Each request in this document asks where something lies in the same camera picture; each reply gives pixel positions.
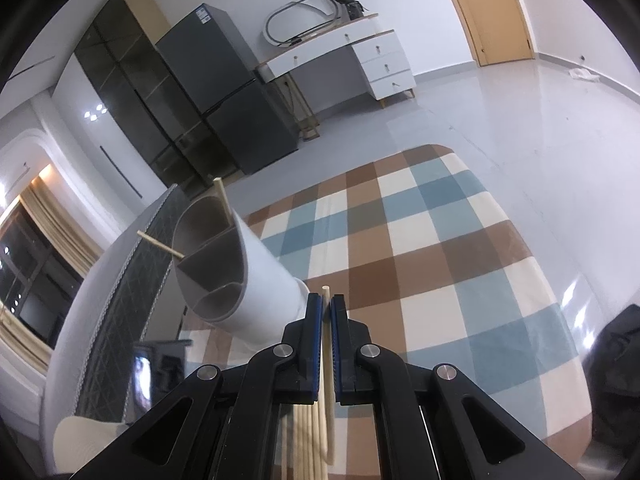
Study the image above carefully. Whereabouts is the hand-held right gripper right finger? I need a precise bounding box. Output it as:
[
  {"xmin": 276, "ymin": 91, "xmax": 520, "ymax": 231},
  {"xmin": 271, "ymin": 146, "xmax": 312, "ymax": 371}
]
[{"xmin": 330, "ymin": 294, "xmax": 586, "ymax": 480}]

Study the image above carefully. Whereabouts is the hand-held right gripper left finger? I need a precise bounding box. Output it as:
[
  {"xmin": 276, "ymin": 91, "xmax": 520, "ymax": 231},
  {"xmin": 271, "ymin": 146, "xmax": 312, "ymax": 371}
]
[{"xmin": 72, "ymin": 293, "xmax": 322, "ymax": 480}]

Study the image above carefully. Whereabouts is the white utensil holder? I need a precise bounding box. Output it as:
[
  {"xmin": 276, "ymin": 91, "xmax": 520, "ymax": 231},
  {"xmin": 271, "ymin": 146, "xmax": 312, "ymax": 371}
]
[{"xmin": 172, "ymin": 196, "xmax": 313, "ymax": 348}]

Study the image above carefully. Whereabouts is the checkered blanket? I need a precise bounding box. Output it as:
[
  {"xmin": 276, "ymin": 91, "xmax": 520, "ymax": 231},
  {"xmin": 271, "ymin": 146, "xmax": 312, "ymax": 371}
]
[{"xmin": 177, "ymin": 144, "xmax": 593, "ymax": 480}]

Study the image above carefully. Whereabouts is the black box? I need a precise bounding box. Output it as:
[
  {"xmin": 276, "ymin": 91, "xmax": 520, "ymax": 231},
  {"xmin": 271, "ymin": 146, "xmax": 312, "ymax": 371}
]
[{"xmin": 132, "ymin": 340, "xmax": 193, "ymax": 423}]

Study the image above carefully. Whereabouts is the grey patterned mat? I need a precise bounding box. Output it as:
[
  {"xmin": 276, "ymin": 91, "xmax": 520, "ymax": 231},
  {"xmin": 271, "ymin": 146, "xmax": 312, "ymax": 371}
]
[{"xmin": 75, "ymin": 184, "xmax": 188, "ymax": 423}]

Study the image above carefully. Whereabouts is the wooden folding stool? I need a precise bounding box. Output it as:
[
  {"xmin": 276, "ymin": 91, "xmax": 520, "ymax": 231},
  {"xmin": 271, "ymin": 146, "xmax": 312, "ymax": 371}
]
[{"xmin": 272, "ymin": 76, "xmax": 321, "ymax": 140}]

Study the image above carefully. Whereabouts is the beige round cushion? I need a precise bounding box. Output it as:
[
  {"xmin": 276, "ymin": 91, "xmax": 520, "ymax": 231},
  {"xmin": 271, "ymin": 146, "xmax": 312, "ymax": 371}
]
[{"xmin": 52, "ymin": 417, "xmax": 131, "ymax": 476}]

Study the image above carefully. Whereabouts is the white padded furniture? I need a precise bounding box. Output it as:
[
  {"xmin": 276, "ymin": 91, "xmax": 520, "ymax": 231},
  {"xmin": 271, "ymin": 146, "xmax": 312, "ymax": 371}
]
[{"xmin": 42, "ymin": 220, "xmax": 151, "ymax": 466}]

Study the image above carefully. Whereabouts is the grey refrigerator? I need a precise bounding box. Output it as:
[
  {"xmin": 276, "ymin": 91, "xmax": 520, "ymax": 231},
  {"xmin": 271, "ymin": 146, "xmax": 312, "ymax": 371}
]
[{"xmin": 155, "ymin": 4, "xmax": 301, "ymax": 176}]

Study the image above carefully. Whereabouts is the dark clothing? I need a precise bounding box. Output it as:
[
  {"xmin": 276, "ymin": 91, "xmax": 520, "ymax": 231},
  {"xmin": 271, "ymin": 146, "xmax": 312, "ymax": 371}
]
[{"xmin": 582, "ymin": 302, "xmax": 640, "ymax": 466}]

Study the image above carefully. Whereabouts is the beige curtain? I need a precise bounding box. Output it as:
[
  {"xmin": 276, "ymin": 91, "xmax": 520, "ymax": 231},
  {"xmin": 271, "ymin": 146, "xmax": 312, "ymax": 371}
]
[{"xmin": 0, "ymin": 180, "xmax": 108, "ymax": 286}]

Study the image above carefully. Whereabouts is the dark window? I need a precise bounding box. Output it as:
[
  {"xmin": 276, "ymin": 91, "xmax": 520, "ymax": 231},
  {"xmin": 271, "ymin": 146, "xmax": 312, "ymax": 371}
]
[{"xmin": 0, "ymin": 205, "xmax": 86, "ymax": 351}]

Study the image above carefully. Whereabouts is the white desk with drawers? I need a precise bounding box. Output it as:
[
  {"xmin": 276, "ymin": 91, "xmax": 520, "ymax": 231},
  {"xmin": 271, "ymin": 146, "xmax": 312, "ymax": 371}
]
[{"xmin": 255, "ymin": 16, "xmax": 417, "ymax": 110}]

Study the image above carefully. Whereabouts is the white wardrobe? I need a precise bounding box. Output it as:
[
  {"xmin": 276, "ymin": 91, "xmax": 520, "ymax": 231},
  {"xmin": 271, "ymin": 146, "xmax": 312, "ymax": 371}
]
[{"xmin": 50, "ymin": 52, "xmax": 171, "ymax": 211}]

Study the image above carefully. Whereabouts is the dark glass cabinet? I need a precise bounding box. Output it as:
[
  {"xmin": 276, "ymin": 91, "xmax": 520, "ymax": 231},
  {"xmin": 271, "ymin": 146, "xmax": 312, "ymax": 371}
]
[{"xmin": 74, "ymin": 0, "xmax": 236, "ymax": 196}]

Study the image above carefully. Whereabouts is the wooden door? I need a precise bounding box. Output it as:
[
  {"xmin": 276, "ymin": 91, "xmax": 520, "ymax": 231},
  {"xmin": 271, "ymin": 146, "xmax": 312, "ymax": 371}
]
[{"xmin": 432, "ymin": 0, "xmax": 535, "ymax": 67}]

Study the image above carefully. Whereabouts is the oval cable loop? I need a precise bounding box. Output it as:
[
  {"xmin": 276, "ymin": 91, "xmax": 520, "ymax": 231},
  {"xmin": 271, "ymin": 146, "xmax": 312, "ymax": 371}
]
[{"xmin": 265, "ymin": 0, "xmax": 347, "ymax": 46}]

